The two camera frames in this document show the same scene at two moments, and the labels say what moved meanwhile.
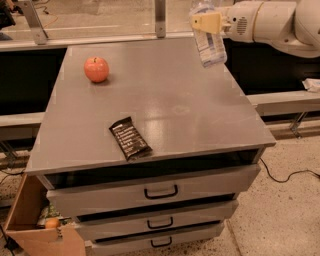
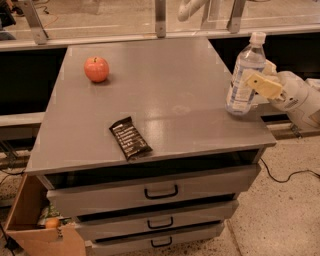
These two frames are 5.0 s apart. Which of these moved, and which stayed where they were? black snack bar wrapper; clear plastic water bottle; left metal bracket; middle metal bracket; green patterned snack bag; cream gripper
Moved: cream gripper; clear plastic water bottle
Stayed: middle metal bracket; left metal bracket; black snack bar wrapper; green patterned snack bag
